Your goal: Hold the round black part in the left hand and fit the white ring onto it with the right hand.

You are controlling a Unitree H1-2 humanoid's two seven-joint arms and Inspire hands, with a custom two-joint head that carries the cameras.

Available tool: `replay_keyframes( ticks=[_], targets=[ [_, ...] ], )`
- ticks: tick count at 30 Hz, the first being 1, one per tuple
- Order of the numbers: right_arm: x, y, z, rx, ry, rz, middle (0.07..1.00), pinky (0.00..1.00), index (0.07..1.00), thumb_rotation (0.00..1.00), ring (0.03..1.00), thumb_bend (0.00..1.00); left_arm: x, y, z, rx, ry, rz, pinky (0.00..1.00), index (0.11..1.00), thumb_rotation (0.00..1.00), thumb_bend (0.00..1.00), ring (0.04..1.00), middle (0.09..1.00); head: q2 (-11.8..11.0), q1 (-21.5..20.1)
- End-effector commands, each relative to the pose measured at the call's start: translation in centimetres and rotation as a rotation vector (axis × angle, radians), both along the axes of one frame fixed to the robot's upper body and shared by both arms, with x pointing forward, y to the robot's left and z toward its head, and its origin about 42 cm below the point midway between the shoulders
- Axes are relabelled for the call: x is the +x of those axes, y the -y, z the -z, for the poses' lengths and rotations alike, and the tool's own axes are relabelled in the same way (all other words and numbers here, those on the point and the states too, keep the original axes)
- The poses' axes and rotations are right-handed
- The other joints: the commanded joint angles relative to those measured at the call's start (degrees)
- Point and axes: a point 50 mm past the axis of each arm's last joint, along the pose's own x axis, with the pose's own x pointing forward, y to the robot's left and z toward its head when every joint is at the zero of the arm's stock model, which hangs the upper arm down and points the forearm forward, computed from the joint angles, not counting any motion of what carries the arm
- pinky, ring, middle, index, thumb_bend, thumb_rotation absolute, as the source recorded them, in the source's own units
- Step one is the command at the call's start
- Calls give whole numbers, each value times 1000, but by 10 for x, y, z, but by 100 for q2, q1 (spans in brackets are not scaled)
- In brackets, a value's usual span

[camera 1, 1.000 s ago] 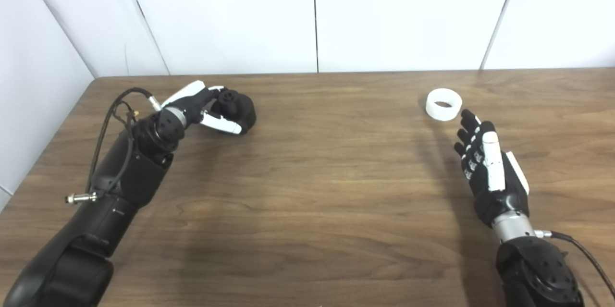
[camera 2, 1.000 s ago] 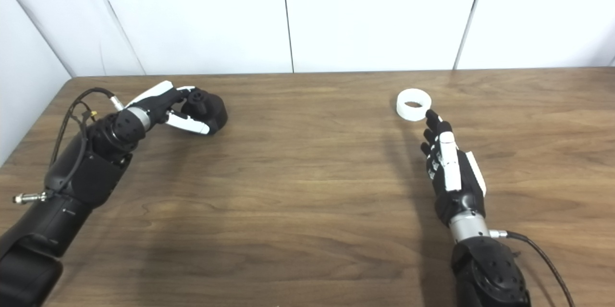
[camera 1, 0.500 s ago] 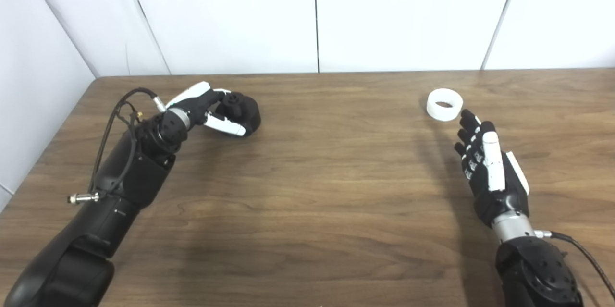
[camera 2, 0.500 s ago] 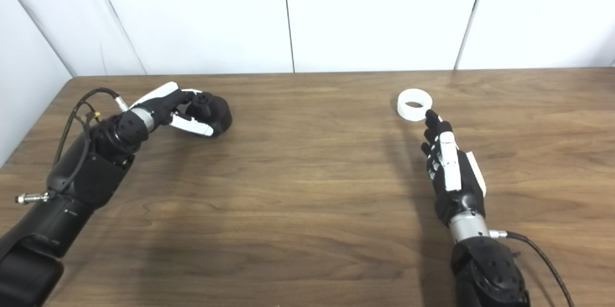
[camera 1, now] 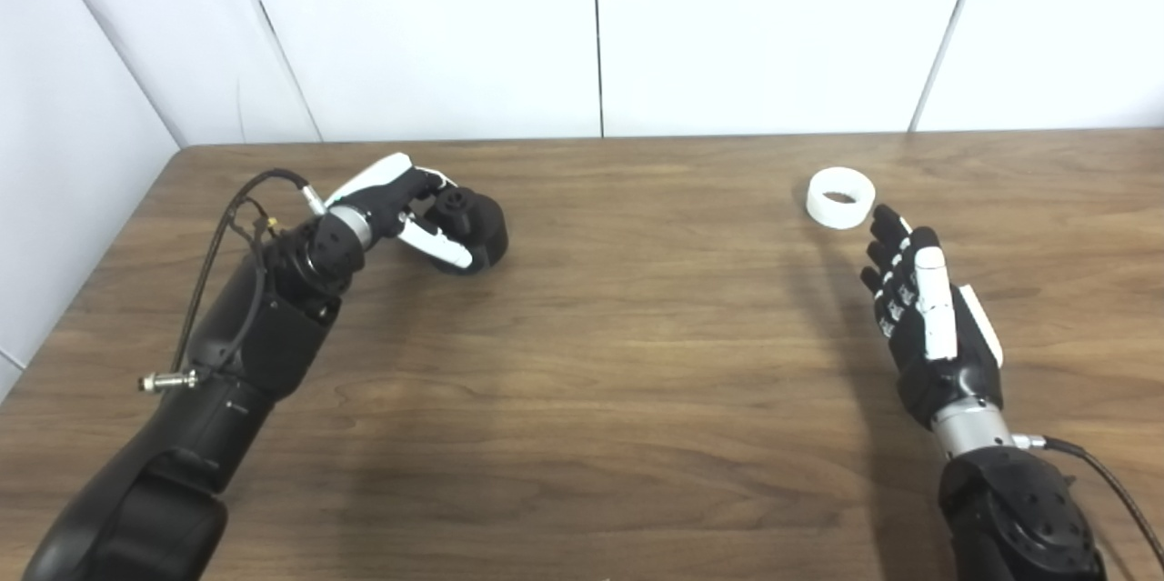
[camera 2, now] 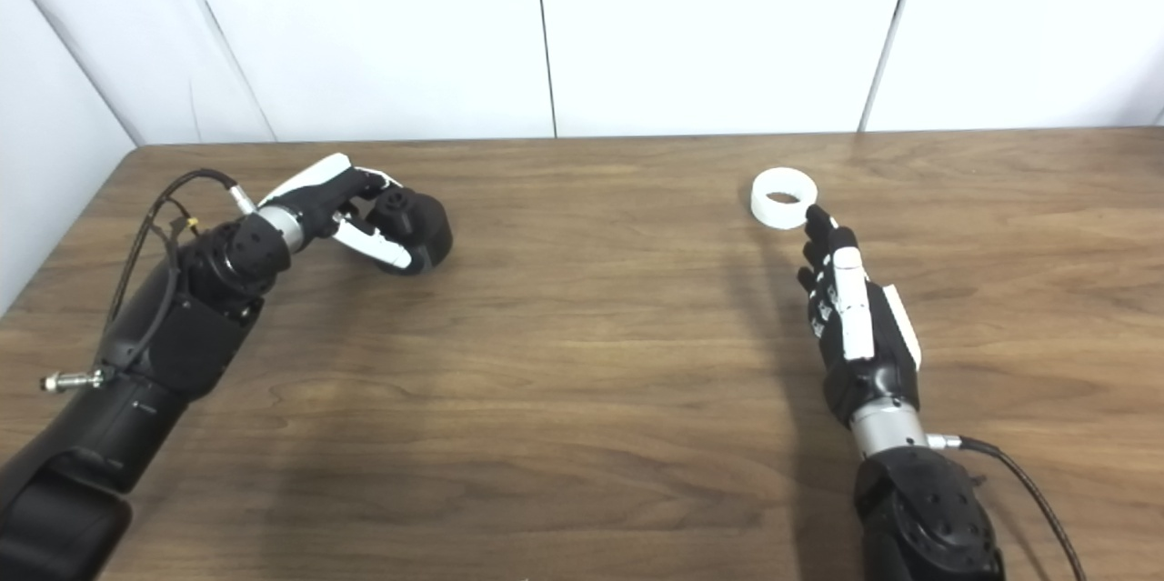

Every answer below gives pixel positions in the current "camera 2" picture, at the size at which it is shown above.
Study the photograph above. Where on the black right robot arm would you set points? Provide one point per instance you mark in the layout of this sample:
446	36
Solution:
928	517

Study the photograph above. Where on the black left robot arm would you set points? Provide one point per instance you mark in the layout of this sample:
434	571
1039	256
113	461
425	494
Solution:
136	363

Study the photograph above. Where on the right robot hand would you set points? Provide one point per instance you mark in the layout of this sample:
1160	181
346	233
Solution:
859	326

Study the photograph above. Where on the round black part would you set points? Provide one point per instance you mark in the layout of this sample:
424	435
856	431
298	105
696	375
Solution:
423	231

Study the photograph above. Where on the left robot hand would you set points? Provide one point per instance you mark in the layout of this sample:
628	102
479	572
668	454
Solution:
314	195

